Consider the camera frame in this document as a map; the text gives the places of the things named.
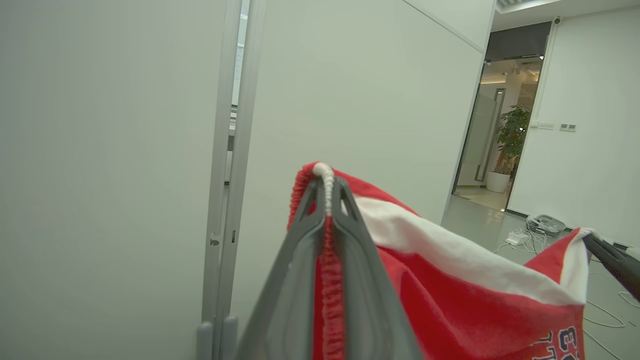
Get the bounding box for grey plastic floor basin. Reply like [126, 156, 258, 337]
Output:
[526, 214, 567, 237]

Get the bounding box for red basketball jersey white trim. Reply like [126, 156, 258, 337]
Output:
[287, 161, 596, 360]

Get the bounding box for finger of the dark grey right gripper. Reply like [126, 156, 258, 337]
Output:
[582, 233, 640, 303]

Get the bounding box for frosted glass door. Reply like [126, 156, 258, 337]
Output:
[456, 87, 507, 188]

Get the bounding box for green plant in white pot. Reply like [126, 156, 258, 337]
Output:
[486, 105, 532, 194]

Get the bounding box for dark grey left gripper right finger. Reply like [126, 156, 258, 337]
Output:
[332, 177, 424, 360]

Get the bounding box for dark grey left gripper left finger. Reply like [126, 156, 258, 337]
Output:
[235, 178, 327, 360]

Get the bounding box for dark doorway header panel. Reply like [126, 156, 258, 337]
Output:
[485, 21, 553, 62]

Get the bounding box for white floor cable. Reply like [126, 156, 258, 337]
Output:
[492, 227, 551, 256]
[582, 290, 640, 360]

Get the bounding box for grey metal partition post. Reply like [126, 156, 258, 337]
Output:
[196, 0, 244, 360]
[214, 0, 268, 360]

